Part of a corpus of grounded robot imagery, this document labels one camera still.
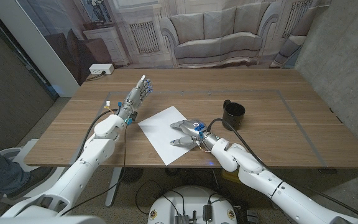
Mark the white power strip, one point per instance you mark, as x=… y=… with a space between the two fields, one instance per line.
x=101 y=68

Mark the white chair base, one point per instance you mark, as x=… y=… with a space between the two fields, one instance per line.
x=26 y=155

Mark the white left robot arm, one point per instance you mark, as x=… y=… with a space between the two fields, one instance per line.
x=85 y=161

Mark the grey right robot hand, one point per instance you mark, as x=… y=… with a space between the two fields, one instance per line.
x=194 y=130

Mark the white table leg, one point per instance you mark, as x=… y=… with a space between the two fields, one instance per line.
x=113 y=186

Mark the black mug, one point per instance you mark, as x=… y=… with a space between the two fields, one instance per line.
x=233 y=116

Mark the yellow object under table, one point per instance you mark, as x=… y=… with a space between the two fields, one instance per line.
x=228 y=174

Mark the white paper sheet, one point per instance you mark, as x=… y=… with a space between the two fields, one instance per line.
x=160 y=133

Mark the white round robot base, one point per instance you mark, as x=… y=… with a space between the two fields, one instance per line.
x=191 y=199

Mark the printed living room backdrop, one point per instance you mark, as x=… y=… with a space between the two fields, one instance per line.
x=216 y=34

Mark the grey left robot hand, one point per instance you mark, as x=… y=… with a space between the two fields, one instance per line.
x=137 y=96

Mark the round black floor fan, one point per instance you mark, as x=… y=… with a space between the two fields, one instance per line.
x=131 y=175

